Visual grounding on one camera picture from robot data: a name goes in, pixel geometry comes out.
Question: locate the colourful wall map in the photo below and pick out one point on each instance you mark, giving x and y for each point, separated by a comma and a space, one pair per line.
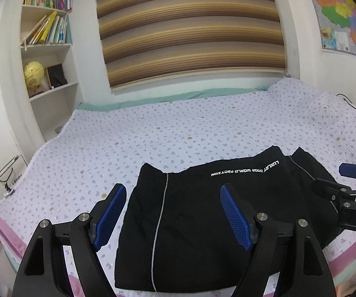
341, 15

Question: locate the brown striped window blind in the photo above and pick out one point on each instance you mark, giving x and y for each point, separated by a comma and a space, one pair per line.
190, 27

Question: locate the white bookshelf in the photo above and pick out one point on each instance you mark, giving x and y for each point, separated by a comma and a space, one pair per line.
65, 68

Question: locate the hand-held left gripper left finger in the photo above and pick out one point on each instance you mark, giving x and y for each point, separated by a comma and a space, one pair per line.
108, 219

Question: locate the yellow globe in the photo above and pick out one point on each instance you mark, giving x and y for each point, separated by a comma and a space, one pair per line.
33, 75

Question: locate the white framed picture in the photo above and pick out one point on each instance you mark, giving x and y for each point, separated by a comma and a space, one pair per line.
6, 179

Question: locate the black jacket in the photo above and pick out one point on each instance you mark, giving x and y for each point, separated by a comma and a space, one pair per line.
190, 222

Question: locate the pink striped bed sheet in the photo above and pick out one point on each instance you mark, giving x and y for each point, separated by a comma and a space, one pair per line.
345, 253

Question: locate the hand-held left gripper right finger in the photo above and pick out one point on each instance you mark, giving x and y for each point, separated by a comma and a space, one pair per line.
235, 219

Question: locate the black picture frame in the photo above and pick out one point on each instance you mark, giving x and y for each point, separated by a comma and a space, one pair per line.
55, 74

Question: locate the green bed sheet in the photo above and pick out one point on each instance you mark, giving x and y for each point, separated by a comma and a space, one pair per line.
153, 100

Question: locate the row of leaning books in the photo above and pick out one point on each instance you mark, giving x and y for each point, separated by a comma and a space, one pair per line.
52, 29

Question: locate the white floral quilt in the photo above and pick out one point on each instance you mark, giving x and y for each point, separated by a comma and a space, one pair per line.
165, 130

